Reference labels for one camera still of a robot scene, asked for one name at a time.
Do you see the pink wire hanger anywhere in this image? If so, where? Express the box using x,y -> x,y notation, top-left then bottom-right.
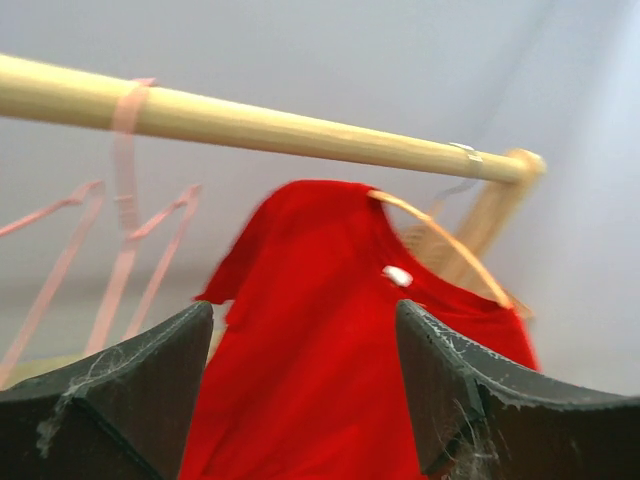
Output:
83,78 -> 201,356
0,179 -> 109,391

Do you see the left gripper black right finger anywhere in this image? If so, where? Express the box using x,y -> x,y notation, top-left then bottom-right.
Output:
395,300 -> 639,480

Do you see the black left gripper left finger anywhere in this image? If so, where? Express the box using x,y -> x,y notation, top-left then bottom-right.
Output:
1,302 -> 213,479

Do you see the wooden hanger with metal hook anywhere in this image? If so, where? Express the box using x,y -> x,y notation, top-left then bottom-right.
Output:
368,143 -> 546,321

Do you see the wooden clothes rack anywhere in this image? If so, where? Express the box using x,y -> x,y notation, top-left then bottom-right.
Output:
0,52 -> 547,391

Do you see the red t shirt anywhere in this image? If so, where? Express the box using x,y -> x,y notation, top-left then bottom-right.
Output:
180,180 -> 537,479

